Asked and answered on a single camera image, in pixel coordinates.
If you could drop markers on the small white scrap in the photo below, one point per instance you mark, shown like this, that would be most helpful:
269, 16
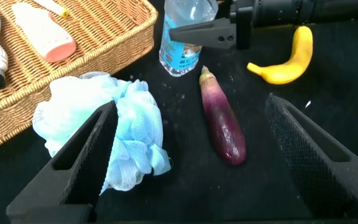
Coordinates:
308, 104

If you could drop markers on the light blue bath pouf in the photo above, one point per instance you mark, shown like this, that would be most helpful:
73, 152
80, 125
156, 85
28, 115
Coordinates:
135, 124

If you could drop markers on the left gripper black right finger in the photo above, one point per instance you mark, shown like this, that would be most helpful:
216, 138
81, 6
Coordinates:
309, 161

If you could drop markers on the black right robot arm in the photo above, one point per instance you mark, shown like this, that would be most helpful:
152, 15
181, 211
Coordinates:
306, 11

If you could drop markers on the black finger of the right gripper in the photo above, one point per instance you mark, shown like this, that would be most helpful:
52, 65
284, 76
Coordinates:
210, 32

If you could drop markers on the white stick with yellow tip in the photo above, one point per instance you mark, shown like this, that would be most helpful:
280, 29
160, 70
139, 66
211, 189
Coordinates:
54, 7

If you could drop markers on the pink lotion bottle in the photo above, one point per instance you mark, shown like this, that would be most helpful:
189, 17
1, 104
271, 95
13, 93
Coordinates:
42, 34

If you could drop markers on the clear water bottle blue cap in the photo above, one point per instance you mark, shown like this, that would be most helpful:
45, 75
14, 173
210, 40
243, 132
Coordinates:
179, 59

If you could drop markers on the wicker basket with toiletries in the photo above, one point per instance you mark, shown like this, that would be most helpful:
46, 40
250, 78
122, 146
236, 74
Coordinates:
110, 31

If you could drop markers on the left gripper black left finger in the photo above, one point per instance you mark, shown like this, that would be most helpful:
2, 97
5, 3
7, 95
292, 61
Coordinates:
82, 174

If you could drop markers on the yellow banana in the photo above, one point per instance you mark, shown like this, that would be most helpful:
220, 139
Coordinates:
294, 62

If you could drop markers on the purple eggplant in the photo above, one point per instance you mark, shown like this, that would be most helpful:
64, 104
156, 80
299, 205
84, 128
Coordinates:
222, 124

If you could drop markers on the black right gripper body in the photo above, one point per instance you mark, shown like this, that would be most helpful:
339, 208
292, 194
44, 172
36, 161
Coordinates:
244, 18

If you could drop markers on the black table cloth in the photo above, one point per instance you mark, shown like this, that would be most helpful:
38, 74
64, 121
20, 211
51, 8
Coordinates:
197, 199

